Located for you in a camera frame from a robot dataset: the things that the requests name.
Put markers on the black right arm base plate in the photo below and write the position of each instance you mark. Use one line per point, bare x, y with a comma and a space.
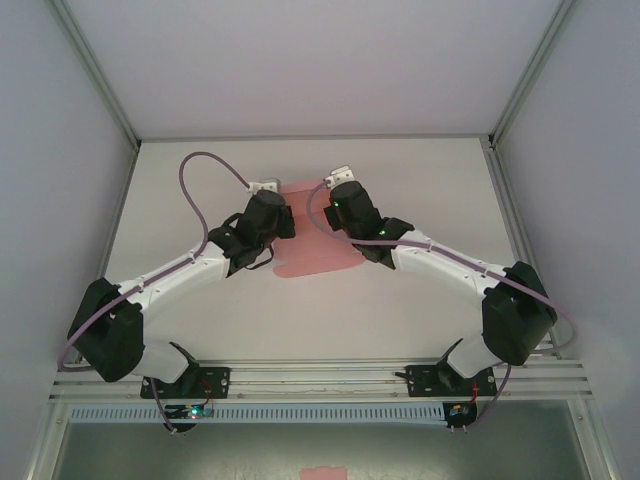
420, 382

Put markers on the pink paper sheet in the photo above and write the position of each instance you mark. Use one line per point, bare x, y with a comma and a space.
324, 474

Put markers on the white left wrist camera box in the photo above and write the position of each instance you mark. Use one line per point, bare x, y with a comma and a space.
264, 185

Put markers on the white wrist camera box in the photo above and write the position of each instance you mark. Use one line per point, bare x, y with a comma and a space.
264, 185
340, 176

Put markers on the pink cloth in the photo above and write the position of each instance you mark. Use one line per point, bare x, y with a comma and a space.
310, 250

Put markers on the aluminium arm base rail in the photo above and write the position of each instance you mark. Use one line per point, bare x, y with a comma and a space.
320, 372

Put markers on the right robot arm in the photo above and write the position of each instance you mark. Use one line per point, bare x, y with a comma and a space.
450, 270

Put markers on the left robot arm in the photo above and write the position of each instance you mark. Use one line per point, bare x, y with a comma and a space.
165, 285

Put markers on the aluminium frame post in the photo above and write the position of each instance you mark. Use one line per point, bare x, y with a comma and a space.
532, 70
100, 80

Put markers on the aluminium table side rail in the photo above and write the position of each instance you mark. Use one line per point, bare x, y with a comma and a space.
520, 250
110, 247

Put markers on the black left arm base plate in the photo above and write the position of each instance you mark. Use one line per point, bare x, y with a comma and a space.
220, 382

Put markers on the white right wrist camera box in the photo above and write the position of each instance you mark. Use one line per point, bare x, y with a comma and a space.
340, 176

